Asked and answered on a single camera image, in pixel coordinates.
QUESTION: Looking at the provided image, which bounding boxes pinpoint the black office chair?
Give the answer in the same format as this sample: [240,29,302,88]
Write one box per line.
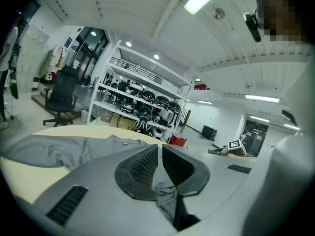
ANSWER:
[43,65,81,127]

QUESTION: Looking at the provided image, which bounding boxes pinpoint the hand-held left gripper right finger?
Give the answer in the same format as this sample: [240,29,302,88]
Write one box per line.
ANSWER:
[162,144,211,197]

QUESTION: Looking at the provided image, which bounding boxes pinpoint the red metal box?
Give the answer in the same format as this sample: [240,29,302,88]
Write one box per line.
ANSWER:
[168,134,188,148]

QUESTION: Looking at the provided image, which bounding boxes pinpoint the person's head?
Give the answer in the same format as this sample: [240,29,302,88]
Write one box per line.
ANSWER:
[255,0,315,46]

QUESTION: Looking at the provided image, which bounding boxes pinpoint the cream hanging garment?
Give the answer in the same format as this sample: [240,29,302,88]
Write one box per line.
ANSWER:
[40,45,66,76]

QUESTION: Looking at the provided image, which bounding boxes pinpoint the staircase with wooden railing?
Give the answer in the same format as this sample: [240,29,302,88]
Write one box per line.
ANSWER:
[181,109,192,127]

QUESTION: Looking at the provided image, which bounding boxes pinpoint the white metal shelving unit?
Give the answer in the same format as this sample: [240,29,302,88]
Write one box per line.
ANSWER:
[87,39,195,142]

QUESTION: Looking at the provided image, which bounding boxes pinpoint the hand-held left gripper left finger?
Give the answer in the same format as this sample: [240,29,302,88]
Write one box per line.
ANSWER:
[114,144,159,202]

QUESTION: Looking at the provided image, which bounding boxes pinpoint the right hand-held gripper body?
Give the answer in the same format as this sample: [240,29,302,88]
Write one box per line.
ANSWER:
[208,138,248,157]

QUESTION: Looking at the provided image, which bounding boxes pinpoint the black head-worn camera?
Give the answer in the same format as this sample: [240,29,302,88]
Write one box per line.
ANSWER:
[243,12,262,43]

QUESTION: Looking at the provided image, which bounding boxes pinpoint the grey cloth garment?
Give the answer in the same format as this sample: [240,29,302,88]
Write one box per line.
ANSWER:
[2,133,184,228]

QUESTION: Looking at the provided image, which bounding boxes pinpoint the group of black helmets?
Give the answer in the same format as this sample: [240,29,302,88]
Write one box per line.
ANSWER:
[108,80,183,130]

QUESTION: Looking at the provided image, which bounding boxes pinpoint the grey metal lockers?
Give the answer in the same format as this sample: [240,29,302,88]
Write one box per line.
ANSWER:
[17,25,50,93]

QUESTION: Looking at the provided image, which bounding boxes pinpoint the black crate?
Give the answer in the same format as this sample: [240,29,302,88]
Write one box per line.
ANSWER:
[201,125,218,141]

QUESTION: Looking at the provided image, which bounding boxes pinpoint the low wooden platform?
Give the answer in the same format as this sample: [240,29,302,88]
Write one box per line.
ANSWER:
[31,92,82,122]

